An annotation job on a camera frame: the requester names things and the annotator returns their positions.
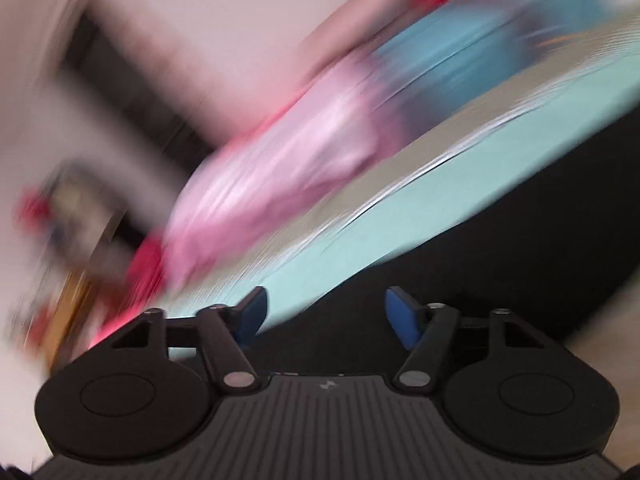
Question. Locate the pink floral bed sheet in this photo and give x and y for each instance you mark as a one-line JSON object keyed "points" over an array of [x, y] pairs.
{"points": [[280, 170]]}

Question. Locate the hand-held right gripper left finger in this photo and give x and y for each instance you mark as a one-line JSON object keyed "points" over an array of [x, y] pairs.
{"points": [[252, 316]]}

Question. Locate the dark cabinet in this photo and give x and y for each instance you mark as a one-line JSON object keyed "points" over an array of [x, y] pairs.
{"points": [[125, 80]]}

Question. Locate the teal beige patterned bed sheet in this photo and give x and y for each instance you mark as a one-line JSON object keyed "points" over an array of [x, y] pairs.
{"points": [[400, 210]]}

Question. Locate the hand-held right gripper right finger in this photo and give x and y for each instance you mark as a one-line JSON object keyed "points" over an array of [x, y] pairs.
{"points": [[402, 321]]}

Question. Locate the low stack of red clothes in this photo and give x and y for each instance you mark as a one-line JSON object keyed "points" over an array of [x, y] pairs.
{"points": [[147, 267]]}

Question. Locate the black pants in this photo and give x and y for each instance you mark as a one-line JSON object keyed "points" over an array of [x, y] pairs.
{"points": [[500, 260]]}

